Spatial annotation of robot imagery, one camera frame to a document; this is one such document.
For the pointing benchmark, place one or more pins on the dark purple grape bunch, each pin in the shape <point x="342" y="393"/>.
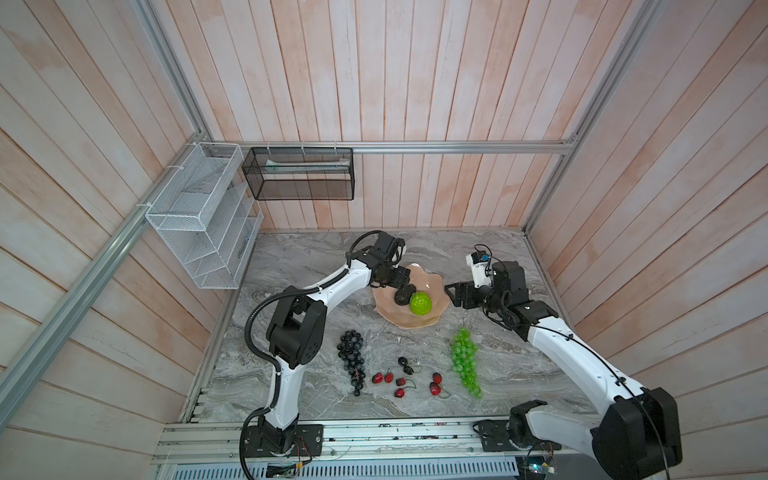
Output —
<point x="349" y="351"/>

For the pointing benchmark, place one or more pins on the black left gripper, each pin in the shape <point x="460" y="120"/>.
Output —
<point x="402" y="277"/>

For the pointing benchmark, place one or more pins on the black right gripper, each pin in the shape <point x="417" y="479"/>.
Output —
<point x="459" y="288"/>

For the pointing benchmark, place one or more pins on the aluminium frame crossbar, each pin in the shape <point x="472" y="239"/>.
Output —
<point x="425" y="147"/>

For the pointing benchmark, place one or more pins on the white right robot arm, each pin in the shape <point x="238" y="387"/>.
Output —
<point x="637" y="431"/>

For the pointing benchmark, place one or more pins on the red cherry pair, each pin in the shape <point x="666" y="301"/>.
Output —
<point x="436" y="387"/>
<point x="383" y="378"/>
<point x="402" y="384"/>

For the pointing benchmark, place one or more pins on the white wire mesh shelf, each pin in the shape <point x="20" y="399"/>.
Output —
<point x="206" y="218"/>

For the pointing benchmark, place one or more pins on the green circuit board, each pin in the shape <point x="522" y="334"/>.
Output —
<point x="534" y="469"/>

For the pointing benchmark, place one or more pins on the green grape bunch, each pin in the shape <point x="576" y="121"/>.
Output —
<point x="463" y="356"/>

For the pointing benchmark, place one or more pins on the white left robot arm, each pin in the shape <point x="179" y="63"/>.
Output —
<point x="295" y="332"/>

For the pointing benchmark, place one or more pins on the white ventilation grille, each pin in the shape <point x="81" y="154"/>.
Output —
<point x="494" y="467"/>

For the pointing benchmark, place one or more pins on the bumpy green fake fruit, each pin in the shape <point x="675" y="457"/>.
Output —
<point x="420" y="304"/>

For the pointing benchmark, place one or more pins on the black cherry pair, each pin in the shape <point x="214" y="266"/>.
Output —
<point x="408" y="367"/>

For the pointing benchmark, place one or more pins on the aluminium mounting rail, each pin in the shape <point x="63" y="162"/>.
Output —
<point x="406" y="438"/>

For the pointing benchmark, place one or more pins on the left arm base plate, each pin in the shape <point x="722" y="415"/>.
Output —
<point x="266" y="441"/>

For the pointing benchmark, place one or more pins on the pink scalloped fruit bowl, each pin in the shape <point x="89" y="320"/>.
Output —
<point x="401" y="316"/>

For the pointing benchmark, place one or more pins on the black wire mesh basket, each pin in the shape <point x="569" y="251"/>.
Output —
<point x="300" y="173"/>

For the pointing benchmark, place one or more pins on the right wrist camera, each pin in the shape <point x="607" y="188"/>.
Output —
<point x="479" y="263"/>

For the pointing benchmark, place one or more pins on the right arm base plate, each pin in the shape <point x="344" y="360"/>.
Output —
<point x="498" y="435"/>

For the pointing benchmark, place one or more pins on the dark fake avocado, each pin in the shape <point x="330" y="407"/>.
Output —
<point x="403" y="295"/>

